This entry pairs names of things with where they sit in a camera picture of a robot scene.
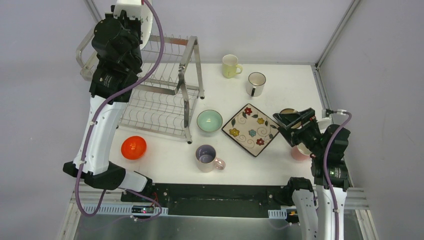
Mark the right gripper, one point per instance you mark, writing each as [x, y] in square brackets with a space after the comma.
[288, 120]

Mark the watermelon pattern round plate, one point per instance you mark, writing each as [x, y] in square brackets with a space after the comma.
[146, 25]

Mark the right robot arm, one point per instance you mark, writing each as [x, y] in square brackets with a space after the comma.
[319, 204]

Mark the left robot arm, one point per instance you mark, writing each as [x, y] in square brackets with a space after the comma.
[117, 40]

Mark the stainless steel dish rack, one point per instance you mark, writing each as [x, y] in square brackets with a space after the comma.
[165, 102]

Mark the brown patterned small bowl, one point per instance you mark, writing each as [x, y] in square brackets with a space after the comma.
[291, 111]

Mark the pink cup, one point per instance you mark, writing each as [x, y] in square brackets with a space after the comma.
[300, 152]

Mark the square flower pattern plate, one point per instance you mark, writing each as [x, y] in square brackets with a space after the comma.
[251, 129]

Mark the white mug dark rim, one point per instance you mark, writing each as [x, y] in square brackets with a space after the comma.
[256, 83]

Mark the mint green bowl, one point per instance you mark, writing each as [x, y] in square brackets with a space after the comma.
[209, 121]

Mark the yellow mug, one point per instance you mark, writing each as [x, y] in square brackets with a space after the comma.
[230, 66]

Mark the pink iridescent mug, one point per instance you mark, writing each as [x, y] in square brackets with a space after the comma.
[207, 160]

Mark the orange plastic bowl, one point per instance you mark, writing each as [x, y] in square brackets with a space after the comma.
[133, 148]

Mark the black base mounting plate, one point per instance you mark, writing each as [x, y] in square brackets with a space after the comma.
[208, 200]

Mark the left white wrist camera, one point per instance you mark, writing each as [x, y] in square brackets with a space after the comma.
[133, 9]

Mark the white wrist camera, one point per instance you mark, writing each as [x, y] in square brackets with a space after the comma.
[133, 9]
[326, 119]

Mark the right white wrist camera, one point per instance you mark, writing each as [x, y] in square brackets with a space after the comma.
[326, 119]

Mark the aluminium frame rail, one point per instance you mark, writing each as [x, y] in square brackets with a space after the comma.
[328, 154]

